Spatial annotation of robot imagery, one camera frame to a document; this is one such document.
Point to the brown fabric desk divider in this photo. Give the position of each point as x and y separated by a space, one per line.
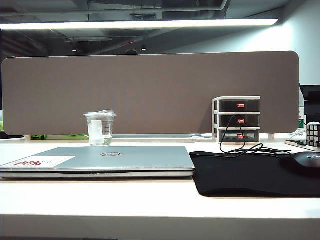
162 87

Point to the dark translucent drawer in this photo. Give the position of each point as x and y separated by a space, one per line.
230 105
250 121
250 136

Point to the metal rail under divider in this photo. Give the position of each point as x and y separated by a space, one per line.
150 136

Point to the black computer mouse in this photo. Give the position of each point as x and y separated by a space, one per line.
302 163

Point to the clear bottle with green label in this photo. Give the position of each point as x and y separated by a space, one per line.
300 123

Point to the white divider bracket foot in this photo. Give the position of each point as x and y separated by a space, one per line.
271 136

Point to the black mouse pad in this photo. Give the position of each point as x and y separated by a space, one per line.
237 175

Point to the long ceiling light strip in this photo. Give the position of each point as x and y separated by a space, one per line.
137 24

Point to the person head with black hair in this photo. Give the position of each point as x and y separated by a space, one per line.
131 52

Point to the Rubik's cube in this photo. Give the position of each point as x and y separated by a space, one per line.
313 133

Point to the white red sticker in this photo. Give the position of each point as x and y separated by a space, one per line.
37 161

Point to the clear plastic coffee cup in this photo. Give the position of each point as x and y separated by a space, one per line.
100 131

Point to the white drawer organizer frame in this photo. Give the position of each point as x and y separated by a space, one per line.
215 120

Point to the silver Dell laptop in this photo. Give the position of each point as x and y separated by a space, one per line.
130 160

